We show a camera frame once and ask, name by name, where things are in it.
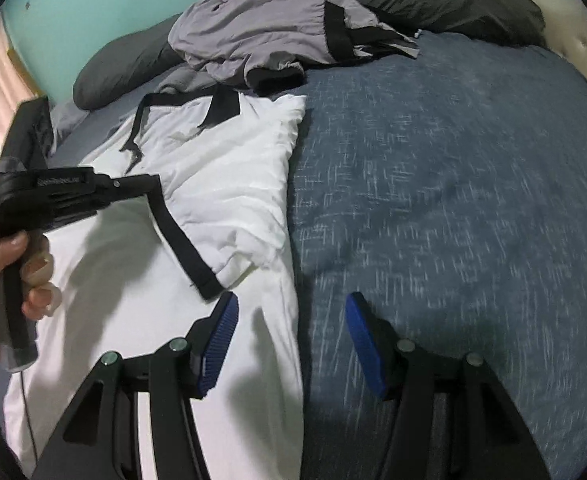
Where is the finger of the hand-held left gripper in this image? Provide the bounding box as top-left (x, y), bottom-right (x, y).
top-left (118, 174), bottom-right (162, 200)

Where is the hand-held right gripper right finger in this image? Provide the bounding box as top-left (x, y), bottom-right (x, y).
top-left (345, 292), bottom-right (551, 480)

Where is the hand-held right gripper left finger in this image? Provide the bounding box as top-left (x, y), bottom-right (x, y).
top-left (31, 291), bottom-right (239, 480)

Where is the white polo shirt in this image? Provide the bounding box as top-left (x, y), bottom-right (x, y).
top-left (4, 91), bottom-right (308, 480)

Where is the light grey duvet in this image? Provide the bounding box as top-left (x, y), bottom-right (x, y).
top-left (48, 100), bottom-right (92, 151)

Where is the grey knit garment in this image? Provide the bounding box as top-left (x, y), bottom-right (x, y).
top-left (156, 65), bottom-right (224, 96)

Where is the blue patterned bed sheet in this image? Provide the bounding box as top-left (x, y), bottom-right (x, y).
top-left (0, 30), bottom-right (587, 480)

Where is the grey garment with black trim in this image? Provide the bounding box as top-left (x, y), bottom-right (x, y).
top-left (168, 0), bottom-right (421, 93)

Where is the dark grey long pillow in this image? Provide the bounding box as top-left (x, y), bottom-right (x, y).
top-left (72, 0), bottom-right (547, 111)

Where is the cream tufted headboard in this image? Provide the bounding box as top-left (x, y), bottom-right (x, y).
top-left (506, 0), bottom-right (587, 111)

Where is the wooden window frame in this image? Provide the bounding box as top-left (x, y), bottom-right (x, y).
top-left (6, 47), bottom-right (42, 98)

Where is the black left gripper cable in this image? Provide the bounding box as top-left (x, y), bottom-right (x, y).
top-left (18, 370), bottom-right (39, 466)

